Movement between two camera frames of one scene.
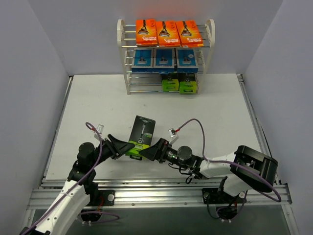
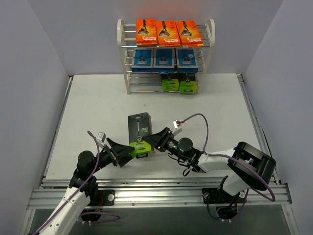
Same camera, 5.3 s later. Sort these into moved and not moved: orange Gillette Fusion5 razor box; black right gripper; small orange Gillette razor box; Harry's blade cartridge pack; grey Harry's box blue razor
Moved: black right gripper
Not moved: Harry's blade cartridge pack; orange Gillette Fusion5 razor box; small orange Gillette razor box; grey Harry's box blue razor
